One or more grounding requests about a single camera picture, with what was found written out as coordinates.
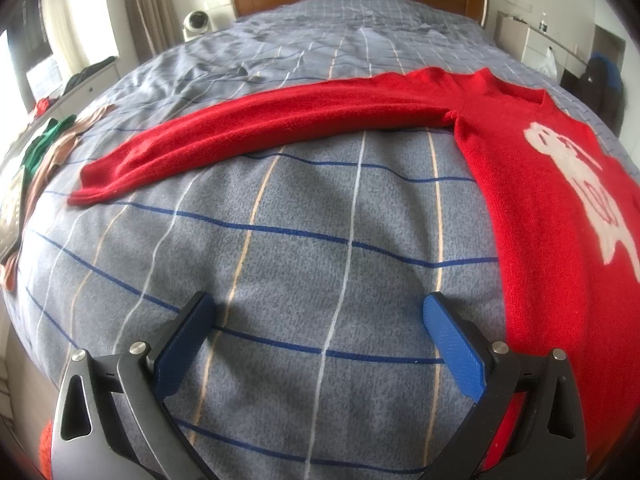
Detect red knit sweater white motif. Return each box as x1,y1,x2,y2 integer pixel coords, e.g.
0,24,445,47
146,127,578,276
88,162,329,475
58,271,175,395
68,67,639,462

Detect dark clothes on bench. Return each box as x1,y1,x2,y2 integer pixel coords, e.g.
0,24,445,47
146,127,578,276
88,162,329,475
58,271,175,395
63,56,117,96

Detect tan pink garment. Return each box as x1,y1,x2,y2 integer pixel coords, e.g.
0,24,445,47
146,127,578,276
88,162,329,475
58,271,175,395
0,103,117,294

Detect grey plaid bed cover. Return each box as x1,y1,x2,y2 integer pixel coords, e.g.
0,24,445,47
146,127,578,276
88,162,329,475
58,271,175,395
4,0,639,479

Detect green garment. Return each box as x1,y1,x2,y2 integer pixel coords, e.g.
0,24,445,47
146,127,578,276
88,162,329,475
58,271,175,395
22,114,77,182

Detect white window bench cabinet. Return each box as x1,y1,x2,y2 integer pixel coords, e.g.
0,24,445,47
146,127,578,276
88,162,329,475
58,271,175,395
1,56,120,160

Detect red item on bench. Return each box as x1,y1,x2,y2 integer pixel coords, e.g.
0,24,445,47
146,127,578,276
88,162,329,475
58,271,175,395
35,96,55,118

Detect black and blue backpack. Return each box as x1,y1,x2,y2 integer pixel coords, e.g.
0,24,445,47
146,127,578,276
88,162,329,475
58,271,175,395
561,53,626,138

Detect white plastic bag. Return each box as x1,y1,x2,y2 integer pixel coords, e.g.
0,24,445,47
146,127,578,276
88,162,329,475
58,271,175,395
536,47,559,81

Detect white bedside cabinet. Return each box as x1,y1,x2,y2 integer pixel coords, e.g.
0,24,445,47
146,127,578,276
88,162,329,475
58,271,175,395
495,11,587,82

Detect beige curtain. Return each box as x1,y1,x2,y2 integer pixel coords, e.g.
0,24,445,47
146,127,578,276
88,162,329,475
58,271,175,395
125,0,182,63

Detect white round fan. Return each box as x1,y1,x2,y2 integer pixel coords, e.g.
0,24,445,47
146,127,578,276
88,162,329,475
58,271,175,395
182,10,210,42

